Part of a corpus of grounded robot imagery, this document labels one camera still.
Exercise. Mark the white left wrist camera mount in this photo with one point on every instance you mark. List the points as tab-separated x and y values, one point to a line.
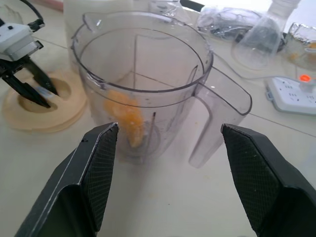
17	39

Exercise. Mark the clear conical plastic flask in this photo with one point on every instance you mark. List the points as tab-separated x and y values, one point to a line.
259	47

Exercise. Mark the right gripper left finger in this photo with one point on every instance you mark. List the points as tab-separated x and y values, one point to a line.
74	187

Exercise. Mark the orange fruit slice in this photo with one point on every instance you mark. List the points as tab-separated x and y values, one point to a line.
126	116

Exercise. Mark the textured glass dish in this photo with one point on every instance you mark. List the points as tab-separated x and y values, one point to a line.
296	37

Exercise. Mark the white power strip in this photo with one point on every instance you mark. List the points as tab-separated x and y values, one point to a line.
288	98

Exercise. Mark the orange plug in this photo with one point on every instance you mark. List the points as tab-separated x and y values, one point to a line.
305	78

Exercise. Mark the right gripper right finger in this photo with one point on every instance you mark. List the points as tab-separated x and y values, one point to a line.
276	187

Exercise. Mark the clear plastic blender jar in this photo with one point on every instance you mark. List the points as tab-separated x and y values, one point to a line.
172	74

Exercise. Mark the cream blender lid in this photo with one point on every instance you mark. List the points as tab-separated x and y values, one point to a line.
66	108

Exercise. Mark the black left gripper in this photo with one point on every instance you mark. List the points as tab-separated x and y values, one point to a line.
11	66

